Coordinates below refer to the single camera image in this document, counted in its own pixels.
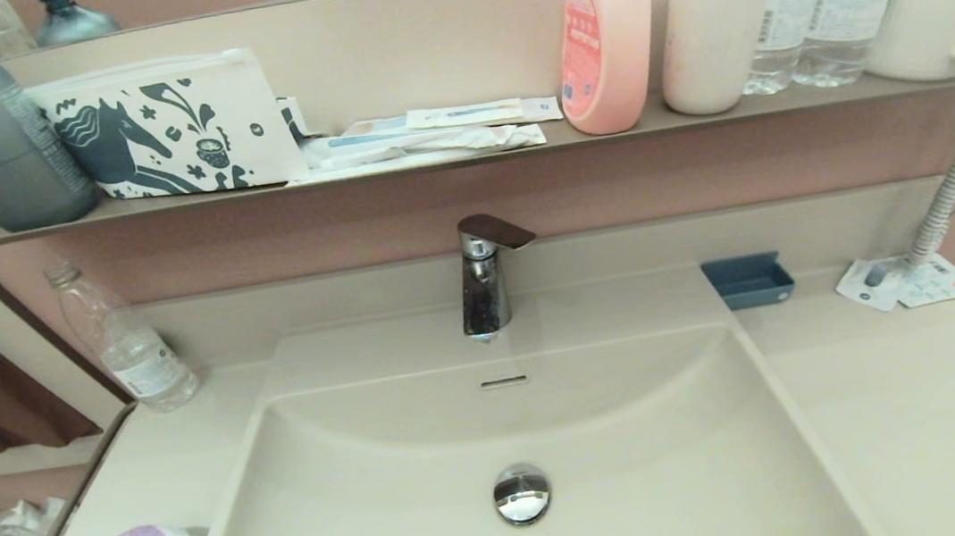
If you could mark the pink lotion bottle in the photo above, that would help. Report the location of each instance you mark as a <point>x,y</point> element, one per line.
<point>610,46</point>

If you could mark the white printed paper leaflet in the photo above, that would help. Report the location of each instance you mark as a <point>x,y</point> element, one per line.
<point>947,282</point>

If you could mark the brown hanging holder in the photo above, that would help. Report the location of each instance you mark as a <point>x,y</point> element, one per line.
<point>17,410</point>

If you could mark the white pouch with blue horse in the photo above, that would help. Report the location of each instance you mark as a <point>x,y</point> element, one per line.
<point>156,134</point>

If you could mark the flat white toiletry packet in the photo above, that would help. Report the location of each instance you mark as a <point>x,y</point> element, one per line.
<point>394,166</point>

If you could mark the blue soap tray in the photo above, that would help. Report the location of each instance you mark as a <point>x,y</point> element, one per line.
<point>749,284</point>

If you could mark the brown wall shelf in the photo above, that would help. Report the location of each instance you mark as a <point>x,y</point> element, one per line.
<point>826,95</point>

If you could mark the chrome drain stopper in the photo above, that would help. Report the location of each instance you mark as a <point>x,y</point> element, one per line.
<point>521,495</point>

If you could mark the small white blue printed packet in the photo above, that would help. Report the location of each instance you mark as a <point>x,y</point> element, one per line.
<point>294,118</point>

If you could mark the capless clear plastic bottle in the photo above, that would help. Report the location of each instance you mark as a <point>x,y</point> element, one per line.
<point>137,361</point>

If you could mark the small beige toiletry packet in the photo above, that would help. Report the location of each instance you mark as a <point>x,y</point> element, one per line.
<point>464,114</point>

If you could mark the beige rectangular sink basin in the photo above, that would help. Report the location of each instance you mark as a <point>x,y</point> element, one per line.
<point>644,465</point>

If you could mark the crumpled white toiletry packet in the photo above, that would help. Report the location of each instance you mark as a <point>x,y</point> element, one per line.
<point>427,141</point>

